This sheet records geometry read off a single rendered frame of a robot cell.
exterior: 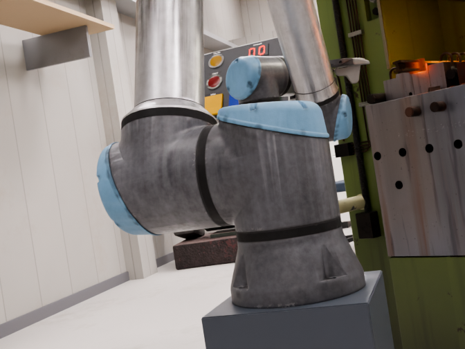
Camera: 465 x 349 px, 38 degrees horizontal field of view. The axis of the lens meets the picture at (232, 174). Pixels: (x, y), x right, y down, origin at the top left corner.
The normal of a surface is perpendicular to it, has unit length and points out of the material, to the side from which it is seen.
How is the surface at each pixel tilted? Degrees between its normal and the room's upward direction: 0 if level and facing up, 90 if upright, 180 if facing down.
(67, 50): 90
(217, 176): 91
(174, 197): 106
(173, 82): 75
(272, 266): 70
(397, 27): 90
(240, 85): 85
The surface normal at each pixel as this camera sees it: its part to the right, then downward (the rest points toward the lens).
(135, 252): -0.29, 0.04
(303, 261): 0.02, -0.35
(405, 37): 0.66, -0.10
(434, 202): -0.74, 0.11
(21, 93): 0.94, -0.15
